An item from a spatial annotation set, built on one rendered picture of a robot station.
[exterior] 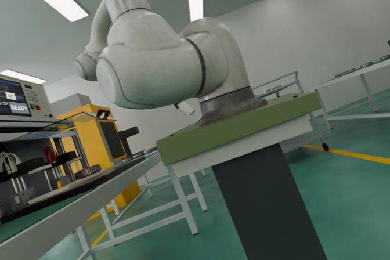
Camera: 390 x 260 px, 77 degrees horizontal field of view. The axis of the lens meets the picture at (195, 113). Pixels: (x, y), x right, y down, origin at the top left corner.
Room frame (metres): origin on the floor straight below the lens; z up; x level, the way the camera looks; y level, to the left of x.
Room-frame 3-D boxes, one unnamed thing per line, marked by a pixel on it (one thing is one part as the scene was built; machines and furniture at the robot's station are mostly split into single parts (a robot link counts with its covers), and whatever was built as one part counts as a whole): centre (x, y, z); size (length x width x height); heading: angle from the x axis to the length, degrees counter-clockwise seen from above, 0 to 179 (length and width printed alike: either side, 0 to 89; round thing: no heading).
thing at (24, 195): (0.93, 0.72, 0.80); 0.07 x 0.05 x 0.06; 179
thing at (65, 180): (1.17, 0.72, 0.80); 0.07 x 0.05 x 0.06; 179
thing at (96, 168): (1.17, 0.57, 0.80); 0.11 x 0.11 x 0.04
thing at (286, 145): (3.35, -1.01, 0.51); 1.01 x 0.60 x 1.01; 179
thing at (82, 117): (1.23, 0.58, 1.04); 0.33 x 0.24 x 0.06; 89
